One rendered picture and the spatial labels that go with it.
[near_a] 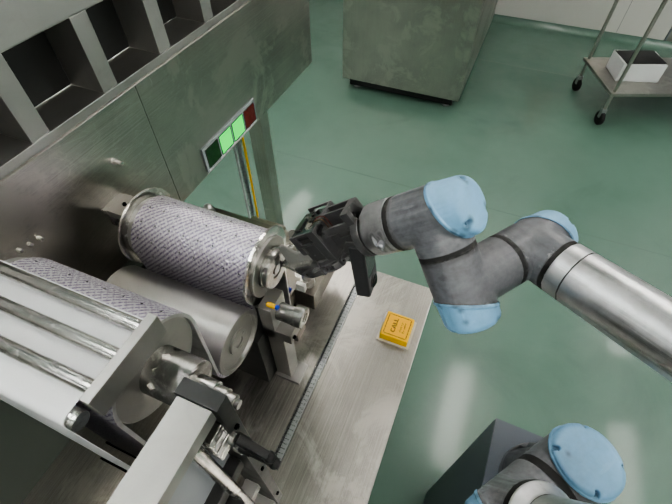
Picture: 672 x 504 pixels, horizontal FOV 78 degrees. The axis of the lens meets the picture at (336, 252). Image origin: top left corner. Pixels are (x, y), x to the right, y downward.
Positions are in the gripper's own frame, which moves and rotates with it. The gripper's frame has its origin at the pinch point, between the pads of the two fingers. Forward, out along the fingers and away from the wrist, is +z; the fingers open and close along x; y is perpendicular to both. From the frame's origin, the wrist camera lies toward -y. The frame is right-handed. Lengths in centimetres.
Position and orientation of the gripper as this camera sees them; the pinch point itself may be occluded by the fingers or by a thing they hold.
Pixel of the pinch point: (292, 262)
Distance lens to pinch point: 73.8
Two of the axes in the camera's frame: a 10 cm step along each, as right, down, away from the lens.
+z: -7.1, 1.8, 6.8
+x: -3.8, 7.2, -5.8
